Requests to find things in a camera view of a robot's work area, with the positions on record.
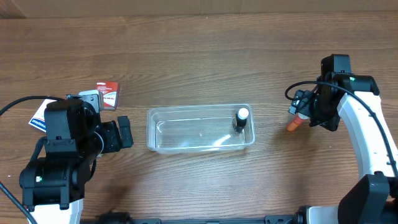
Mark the red medicine box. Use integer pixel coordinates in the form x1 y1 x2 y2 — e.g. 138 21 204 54
96 82 119 110

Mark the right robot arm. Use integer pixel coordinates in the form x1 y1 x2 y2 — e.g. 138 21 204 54
287 54 397 224

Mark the black bottle white cap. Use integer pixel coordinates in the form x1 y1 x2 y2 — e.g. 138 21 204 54
233 108 249 133

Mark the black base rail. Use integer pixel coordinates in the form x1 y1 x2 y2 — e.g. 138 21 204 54
80 212 307 224

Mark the white Hansaplast box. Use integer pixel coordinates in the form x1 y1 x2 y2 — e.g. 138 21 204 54
28 99 55 132

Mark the orange bottle white cap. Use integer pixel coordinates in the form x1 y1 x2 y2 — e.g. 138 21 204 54
286 113 309 132

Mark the clear plastic container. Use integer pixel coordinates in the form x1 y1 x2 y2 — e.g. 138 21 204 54
146 103 256 154

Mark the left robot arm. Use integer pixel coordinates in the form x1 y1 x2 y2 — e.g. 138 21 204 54
19 98 133 223

